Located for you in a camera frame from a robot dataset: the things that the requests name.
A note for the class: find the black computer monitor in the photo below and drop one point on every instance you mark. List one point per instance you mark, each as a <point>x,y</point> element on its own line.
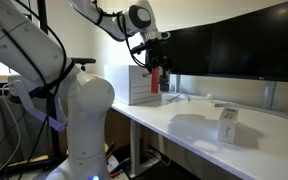
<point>190,50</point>
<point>252,46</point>

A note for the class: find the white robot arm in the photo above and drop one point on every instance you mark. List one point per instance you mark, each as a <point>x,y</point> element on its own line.
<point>30,52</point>

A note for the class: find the white desk leg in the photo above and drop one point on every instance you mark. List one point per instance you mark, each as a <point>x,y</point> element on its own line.
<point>138,167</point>

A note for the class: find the red and blue product box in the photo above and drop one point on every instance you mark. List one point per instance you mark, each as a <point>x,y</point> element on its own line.
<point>155,80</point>

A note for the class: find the black camera on stand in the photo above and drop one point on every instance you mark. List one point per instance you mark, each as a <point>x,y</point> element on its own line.
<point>83,62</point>

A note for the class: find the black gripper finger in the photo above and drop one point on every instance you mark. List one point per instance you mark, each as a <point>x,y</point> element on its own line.
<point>164,81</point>

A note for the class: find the white cardboard storage box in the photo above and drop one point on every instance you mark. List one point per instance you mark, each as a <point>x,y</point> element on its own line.
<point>132,84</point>

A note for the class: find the small white picture box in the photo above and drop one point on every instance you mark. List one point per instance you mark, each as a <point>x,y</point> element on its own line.
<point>227,125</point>

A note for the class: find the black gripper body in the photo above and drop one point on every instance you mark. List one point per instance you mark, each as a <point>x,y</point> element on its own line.
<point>158,51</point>

